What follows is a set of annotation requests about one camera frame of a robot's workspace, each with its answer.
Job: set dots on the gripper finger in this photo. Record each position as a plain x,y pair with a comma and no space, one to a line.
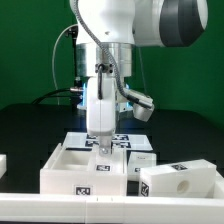
104,145

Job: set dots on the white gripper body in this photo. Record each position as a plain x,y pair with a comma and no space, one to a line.
101,115

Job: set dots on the white cabinet door panel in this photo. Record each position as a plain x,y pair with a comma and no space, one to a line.
113,163

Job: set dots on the white small door panel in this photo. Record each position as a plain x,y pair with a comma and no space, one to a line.
138,160

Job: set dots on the white cabinet body box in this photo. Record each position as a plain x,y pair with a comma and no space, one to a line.
66,172

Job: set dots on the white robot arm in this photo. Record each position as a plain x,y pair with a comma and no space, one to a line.
108,33

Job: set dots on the white cabinet top block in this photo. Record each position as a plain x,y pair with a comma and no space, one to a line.
189,179

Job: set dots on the white flat marker plate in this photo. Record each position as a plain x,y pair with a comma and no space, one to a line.
126,141

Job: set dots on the white block at left edge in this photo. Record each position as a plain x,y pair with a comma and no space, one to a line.
3,165

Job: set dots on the white front rail bar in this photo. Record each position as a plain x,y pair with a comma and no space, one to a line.
113,210

